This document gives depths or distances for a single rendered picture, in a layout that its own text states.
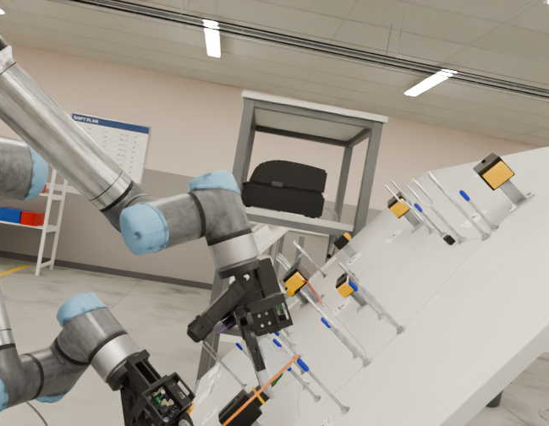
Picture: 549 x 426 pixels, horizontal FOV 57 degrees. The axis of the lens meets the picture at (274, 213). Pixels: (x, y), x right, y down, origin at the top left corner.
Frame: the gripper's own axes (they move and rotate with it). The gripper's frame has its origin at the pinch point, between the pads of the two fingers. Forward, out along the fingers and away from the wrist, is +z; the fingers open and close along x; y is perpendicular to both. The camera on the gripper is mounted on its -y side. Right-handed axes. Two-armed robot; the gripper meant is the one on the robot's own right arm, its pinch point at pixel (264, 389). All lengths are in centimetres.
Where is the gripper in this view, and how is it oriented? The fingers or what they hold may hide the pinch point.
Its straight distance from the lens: 85.3
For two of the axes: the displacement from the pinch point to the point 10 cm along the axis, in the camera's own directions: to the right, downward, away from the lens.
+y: 9.4, -3.0, 1.7
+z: 3.1, 9.5, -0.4
